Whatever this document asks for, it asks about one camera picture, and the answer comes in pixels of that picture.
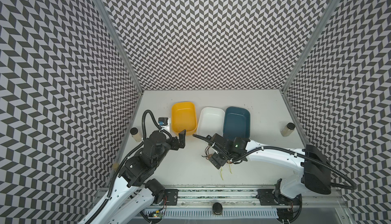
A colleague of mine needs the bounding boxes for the teal plastic bin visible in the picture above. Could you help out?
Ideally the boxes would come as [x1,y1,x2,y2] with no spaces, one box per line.
[223,107,250,141]

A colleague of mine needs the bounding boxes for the black round knob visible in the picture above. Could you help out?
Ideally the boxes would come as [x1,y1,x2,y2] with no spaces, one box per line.
[212,202,223,215]

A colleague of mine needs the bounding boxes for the aluminium front rail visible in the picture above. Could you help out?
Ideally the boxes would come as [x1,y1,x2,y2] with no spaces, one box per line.
[94,185,346,208]

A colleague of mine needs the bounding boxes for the small jar black lid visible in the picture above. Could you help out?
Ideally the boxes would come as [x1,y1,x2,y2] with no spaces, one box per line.
[130,127,143,142]
[280,122,296,137]

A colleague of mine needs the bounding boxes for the yellow plastic bin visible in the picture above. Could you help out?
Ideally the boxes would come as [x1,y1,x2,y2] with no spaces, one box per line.
[171,102,198,135]

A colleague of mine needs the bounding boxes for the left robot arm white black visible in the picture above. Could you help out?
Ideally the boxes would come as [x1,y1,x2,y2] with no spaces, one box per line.
[80,110,186,224]

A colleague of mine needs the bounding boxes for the right small jar black lid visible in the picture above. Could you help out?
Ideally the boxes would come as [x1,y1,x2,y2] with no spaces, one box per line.
[280,122,296,137]

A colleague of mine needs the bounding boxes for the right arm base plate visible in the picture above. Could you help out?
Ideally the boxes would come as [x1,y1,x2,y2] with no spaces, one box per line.
[256,189,301,206]

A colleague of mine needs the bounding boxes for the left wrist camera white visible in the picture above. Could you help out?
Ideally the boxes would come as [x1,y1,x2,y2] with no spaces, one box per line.
[158,117,170,131]

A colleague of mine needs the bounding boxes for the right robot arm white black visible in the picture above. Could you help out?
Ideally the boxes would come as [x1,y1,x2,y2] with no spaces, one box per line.
[193,134,357,204]

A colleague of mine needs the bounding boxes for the white plastic bin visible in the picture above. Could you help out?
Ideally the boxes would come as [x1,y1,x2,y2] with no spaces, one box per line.
[196,107,225,137]

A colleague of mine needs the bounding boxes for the left small jar black lid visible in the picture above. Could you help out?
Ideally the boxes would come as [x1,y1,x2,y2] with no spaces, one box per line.
[130,127,143,142]

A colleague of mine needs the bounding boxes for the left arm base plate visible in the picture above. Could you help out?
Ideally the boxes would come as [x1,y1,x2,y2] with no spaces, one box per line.
[153,189,179,206]

